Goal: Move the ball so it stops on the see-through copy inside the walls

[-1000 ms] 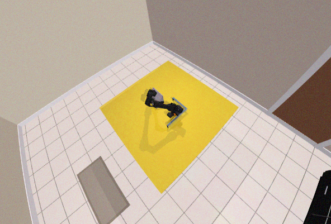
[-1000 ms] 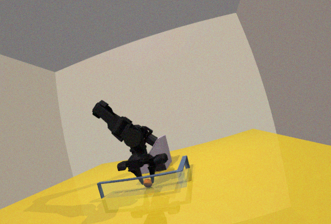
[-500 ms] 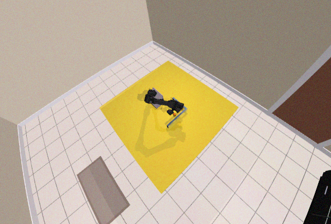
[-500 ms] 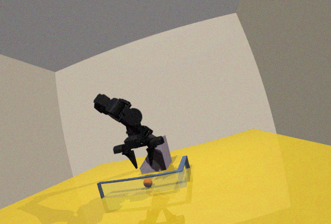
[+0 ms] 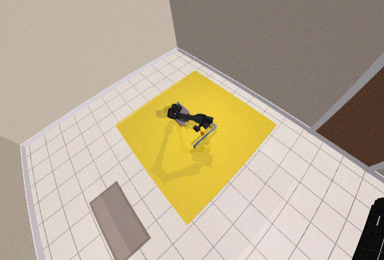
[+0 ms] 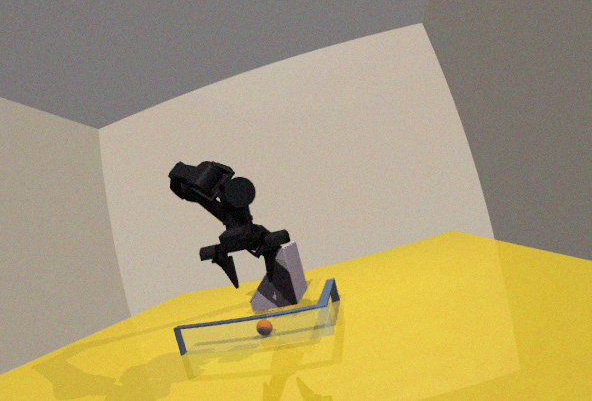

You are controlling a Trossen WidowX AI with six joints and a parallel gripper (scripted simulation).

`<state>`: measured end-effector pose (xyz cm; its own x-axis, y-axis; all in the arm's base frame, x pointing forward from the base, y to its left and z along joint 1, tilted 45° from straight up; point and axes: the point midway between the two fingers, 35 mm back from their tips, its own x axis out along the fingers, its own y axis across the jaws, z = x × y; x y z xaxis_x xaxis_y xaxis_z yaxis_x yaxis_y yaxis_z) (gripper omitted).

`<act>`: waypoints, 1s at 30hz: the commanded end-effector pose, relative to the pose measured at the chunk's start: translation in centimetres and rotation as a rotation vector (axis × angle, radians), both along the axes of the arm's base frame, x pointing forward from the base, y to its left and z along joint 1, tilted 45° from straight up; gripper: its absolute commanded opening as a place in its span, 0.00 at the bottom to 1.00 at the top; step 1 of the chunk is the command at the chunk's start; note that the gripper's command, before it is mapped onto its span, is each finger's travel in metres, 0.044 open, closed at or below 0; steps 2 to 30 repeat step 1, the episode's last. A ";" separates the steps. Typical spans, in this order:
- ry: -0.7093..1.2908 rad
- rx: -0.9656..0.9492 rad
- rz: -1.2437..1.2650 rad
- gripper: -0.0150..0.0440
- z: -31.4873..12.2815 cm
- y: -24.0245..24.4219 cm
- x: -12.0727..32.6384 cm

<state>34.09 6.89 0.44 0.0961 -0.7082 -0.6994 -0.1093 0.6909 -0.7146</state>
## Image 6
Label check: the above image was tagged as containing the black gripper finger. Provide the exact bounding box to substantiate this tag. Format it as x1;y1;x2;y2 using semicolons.
211;256;239;289
262;245;281;283

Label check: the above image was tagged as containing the clear l-shaped low wall with blue edges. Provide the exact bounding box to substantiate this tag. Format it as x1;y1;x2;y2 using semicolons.
175;279;340;355

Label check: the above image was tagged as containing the blue-grey wall top strip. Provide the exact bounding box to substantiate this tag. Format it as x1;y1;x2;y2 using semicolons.
173;278;335;332

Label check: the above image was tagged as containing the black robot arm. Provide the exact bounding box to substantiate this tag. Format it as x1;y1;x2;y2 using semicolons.
168;161;271;252

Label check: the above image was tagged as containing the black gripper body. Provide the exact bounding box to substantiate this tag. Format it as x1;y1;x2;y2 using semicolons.
199;210;291;261

